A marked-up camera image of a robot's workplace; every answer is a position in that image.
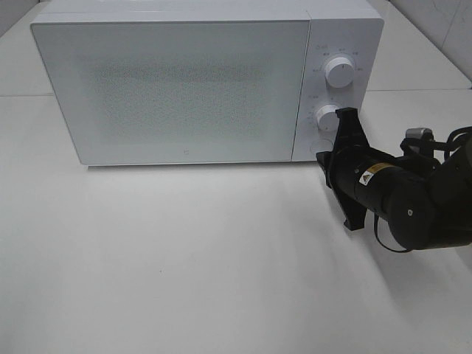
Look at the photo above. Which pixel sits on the lower white timer knob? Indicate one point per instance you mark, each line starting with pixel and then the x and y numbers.
pixel 326 118

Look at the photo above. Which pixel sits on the white microwave door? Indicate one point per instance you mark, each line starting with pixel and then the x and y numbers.
pixel 177 93

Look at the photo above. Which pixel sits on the upper white power knob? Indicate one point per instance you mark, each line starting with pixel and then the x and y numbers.
pixel 339 71

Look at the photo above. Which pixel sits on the round door release button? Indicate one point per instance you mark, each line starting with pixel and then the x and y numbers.
pixel 321 145

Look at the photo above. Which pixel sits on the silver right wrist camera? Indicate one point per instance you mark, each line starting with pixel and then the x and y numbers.
pixel 419 133

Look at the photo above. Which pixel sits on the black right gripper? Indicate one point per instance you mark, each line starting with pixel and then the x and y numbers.
pixel 345 166

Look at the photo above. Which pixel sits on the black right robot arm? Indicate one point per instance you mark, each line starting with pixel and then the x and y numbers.
pixel 424 195

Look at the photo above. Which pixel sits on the white microwave oven body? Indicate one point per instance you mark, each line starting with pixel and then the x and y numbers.
pixel 353 28

